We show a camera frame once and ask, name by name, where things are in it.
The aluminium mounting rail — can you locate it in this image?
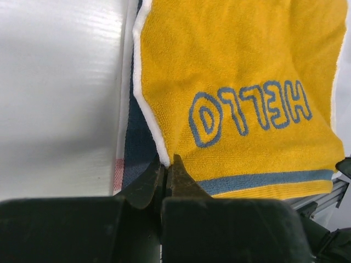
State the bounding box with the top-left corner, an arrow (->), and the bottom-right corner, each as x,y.
286,179 -> 349,218

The yellow blue hello towel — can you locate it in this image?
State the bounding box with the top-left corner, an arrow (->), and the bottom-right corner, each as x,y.
112,0 -> 349,199

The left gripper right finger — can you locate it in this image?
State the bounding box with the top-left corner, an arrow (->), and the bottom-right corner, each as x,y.
161,155 -> 312,262

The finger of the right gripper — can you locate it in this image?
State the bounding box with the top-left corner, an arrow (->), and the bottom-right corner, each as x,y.
336,157 -> 351,179

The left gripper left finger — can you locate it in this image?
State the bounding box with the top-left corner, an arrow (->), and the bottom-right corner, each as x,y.
1,159 -> 163,262

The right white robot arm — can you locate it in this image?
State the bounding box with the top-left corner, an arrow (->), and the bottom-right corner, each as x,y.
291,178 -> 350,262

